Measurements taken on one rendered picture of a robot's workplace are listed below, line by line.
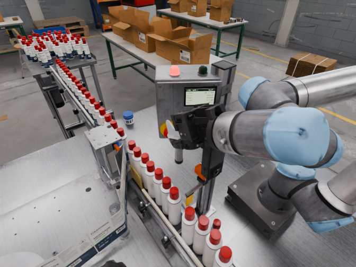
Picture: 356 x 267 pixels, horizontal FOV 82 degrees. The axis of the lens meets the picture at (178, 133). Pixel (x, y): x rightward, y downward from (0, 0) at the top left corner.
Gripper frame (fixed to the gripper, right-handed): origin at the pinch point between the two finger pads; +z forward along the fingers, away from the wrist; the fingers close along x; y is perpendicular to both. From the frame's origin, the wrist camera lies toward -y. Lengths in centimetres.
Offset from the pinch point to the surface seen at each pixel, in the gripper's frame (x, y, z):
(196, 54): -120, 31, 119
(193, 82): -6.5, 11.9, -6.8
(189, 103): -5.7, 7.1, -3.8
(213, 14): -326, 112, 273
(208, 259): 1.4, -42.6, 1.2
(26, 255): 49, -27, 41
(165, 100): -0.8, 9.8, -0.9
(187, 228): 2.2, -32.7, 6.7
